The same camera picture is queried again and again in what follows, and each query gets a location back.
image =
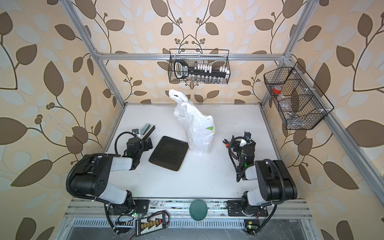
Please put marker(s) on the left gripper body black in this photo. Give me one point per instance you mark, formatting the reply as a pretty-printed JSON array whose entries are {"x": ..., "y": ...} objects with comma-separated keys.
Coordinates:
[{"x": 143, "y": 137}]

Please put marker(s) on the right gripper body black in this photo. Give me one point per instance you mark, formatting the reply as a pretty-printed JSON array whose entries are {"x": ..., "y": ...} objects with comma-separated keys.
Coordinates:
[{"x": 235, "y": 144}]

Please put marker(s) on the white plastic bag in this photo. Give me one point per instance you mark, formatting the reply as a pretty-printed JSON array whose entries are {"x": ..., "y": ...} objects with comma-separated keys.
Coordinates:
[{"x": 199, "y": 128}]

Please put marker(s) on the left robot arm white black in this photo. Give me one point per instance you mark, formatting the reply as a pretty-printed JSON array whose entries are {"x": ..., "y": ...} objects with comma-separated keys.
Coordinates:
[{"x": 89, "y": 177}]

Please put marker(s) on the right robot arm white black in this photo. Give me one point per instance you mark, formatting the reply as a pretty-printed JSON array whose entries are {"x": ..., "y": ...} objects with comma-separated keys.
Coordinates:
[{"x": 274, "y": 182}]

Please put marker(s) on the grey black stapler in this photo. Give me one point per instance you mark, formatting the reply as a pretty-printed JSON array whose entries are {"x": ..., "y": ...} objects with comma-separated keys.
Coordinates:
[{"x": 147, "y": 131}]

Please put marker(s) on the yellow black tape measure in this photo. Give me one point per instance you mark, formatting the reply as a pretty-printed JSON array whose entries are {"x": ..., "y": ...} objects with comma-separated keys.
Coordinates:
[{"x": 227, "y": 143}]

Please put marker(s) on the black square tray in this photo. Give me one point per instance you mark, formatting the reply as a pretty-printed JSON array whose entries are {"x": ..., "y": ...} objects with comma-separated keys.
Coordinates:
[{"x": 169, "y": 153}]

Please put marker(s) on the small circuit board right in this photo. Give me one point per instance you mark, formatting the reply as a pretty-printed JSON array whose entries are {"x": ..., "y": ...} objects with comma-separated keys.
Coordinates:
[{"x": 251, "y": 226}]

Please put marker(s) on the green round lid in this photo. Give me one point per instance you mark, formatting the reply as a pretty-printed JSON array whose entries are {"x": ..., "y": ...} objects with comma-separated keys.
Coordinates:
[{"x": 198, "y": 210}]

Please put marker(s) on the red capped bottle in basket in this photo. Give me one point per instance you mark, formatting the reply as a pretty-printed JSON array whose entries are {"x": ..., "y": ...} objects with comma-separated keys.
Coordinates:
[{"x": 277, "y": 90}]

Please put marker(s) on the black charging board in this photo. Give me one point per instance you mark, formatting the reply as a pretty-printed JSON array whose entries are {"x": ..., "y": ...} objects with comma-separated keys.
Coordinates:
[{"x": 147, "y": 226}]

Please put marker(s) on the black tool in basket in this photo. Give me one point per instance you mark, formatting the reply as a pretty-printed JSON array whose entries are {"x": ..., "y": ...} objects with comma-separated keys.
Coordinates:
[{"x": 182, "y": 70}]

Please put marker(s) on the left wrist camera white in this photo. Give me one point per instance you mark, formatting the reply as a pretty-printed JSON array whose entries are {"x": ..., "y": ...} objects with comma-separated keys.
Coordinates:
[{"x": 135, "y": 132}]

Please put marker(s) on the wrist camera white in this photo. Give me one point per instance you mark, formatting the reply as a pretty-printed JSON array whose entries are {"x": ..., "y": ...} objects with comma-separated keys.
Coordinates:
[
  {"x": 246, "y": 140},
  {"x": 135, "y": 132}
]

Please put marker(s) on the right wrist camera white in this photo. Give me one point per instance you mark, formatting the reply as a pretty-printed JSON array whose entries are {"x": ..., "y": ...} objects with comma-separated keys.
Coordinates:
[{"x": 246, "y": 140}]

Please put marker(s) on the right black wire basket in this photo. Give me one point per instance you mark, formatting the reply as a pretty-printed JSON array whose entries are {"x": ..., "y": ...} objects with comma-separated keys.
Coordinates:
[{"x": 302, "y": 104}]

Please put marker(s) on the black wire basket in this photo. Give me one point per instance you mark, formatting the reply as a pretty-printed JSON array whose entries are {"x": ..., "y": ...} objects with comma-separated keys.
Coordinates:
[
  {"x": 216, "y": 57},
  {"x": 302, "y": 104}
]

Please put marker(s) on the back black wire basket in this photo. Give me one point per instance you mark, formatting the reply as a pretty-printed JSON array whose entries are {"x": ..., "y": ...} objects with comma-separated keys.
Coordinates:
[{"x": 216, "y": 57}]

